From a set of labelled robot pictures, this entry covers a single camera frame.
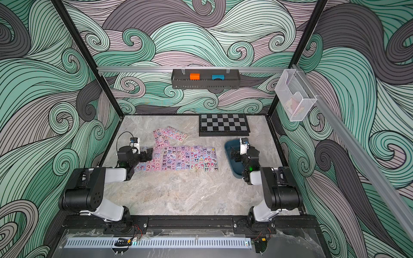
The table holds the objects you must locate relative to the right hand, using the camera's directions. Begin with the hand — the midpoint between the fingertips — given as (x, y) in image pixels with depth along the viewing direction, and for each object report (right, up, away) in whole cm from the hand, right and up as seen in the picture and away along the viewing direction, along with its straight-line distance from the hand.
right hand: (241, 146), depth 94 cm
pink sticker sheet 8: (-44, +7, +14) cm, 46 cm away
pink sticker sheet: (-60, -12, -1) cm, 61 cm away
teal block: (-15, +42, +1) cm, 45 cm away
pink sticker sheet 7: (-52, +3, +13) cm, 54 cm away
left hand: (-58, 0, +1) cm, 58 cm away
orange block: (-28, +42, 0) cm, 51 cm away
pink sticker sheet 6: (-19, -8, +1) cm, 20 cm away
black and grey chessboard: (-8, +13, +16) cm, 23 cm away
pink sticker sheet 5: (-27, -7, +4) cm, 28 cm away
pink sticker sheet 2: (-52, -11, +1) cm, 53 cm away
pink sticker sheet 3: (-44, -9, +1) cm, 45 cm away
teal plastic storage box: (-3, -12, 0) cm, 13 cm away
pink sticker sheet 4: (-35, -7, +2) cm, 36 cm away
